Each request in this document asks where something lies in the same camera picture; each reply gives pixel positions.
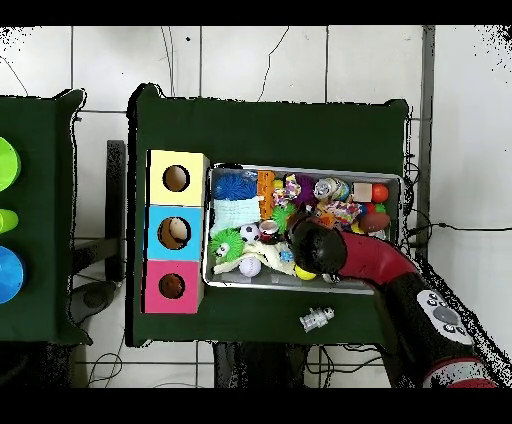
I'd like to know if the cream plush toy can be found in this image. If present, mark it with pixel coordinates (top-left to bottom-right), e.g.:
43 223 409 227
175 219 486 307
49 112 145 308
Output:
211 239 297 277

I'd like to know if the colourful dotted cloth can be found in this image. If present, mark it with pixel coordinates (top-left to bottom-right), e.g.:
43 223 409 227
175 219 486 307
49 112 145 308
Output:
319 199 363 225

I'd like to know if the silver robot figure toy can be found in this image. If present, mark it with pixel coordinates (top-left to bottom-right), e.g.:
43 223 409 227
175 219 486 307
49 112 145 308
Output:
298 306 336 333

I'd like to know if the wooden box with three holes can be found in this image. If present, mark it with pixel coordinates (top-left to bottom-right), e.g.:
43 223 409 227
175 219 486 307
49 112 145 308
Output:
141 149 211 315

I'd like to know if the shallow clear mesh bin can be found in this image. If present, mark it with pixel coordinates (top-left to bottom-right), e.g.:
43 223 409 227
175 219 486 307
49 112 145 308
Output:
201 163 403 296

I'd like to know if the light blue knitted cloth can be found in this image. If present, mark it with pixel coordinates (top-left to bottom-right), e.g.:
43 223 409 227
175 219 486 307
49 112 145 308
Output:
210 197 263 235

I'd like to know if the small soccer ball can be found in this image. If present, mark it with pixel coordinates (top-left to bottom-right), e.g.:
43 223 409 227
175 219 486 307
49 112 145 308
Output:
240 222 263 244

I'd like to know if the blue spiky rubber ball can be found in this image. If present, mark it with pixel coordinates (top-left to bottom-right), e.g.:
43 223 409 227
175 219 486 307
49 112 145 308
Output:
212 172 259 201

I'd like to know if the green fuzzy ball with eye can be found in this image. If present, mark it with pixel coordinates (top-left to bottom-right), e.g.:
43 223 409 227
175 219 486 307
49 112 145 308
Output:
208 228 246 265

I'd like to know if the purple spiky ball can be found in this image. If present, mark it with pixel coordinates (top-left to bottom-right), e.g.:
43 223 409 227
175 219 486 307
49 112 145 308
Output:
294 174 319 207

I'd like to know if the colourful drink can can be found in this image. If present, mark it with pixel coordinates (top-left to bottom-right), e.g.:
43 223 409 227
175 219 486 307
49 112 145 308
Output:
312 177 351 201

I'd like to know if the plain wooden cube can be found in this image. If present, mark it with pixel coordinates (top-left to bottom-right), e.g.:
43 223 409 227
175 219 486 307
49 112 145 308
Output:
352 182 374 203

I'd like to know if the brown rubber ball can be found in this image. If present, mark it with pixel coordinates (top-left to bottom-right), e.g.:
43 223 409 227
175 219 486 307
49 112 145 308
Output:
358 211 391 234

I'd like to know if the black upright panel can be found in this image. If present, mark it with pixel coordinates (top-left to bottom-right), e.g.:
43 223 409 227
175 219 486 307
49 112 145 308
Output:
105 139 127 281

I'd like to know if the grey floor stand base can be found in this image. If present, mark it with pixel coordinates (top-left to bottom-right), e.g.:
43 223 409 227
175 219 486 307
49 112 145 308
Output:
70 237 121 326

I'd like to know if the blue plastic bowl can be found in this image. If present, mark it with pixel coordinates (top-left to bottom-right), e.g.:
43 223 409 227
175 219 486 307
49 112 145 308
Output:
0 245 26 305

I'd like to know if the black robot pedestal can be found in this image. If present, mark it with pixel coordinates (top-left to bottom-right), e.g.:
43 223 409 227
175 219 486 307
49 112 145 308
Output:
213 341 309 388

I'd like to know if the black cable with plug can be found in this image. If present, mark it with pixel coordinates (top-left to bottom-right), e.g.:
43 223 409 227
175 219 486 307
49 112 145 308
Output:
405 221 512 249

